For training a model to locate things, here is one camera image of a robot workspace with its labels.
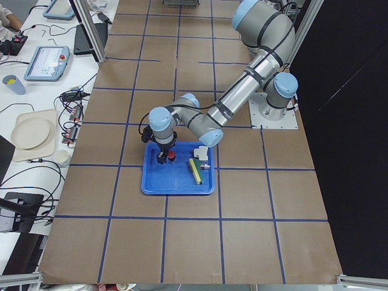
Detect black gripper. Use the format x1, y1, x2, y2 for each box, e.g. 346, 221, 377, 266
153, 130, 177, 164

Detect red emergency stop button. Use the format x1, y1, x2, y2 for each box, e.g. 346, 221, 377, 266
167, 150, 176, 162

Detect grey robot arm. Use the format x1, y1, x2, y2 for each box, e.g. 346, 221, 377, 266
142, 1, 298, 164

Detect blue plastic tray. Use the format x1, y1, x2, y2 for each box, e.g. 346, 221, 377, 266
141, 142, 216, 196

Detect green yellow sponge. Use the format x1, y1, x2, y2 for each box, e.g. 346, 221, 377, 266
189, 158, 203, 184

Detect white circuit breaker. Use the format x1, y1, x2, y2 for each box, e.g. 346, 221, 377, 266
193, 145, 209, 162

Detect white paper cup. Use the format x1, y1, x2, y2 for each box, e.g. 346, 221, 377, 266
53, 150, 72, 167

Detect beige tray with plates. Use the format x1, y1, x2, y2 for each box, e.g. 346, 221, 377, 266
10, 109, 58, 162

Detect black laptop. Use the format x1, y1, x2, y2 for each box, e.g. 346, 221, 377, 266
73, 22, 109, 56

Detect blue teach pendant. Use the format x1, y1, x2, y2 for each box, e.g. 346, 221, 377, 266
24, 45, 70, 82
42, 0, 75, 21

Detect black power adapter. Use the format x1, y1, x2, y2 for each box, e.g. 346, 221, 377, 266
97, 12, 112, 24

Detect blue cup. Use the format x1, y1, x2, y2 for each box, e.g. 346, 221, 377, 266
2, 75, 26, 95

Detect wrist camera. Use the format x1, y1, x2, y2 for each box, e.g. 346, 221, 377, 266
141, 126, 155, 144

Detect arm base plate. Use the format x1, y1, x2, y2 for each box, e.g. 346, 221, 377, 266
249, 92, 298, 130

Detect aluminium frame post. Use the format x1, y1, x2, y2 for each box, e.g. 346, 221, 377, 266
69, 0, 105, 63

